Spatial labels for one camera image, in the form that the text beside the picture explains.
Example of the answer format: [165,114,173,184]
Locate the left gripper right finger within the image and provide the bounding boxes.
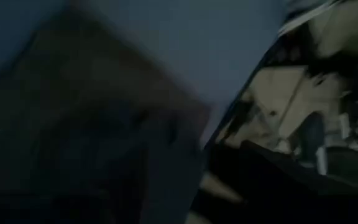
[194,139,358,224]

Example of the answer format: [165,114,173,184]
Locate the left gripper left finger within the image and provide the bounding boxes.
[0,136,150,224]

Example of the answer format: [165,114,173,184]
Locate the navy blue garment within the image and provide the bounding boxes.
[32,99,180,194]

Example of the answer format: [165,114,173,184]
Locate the dark grey garment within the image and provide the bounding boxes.
[0,7,213,194]

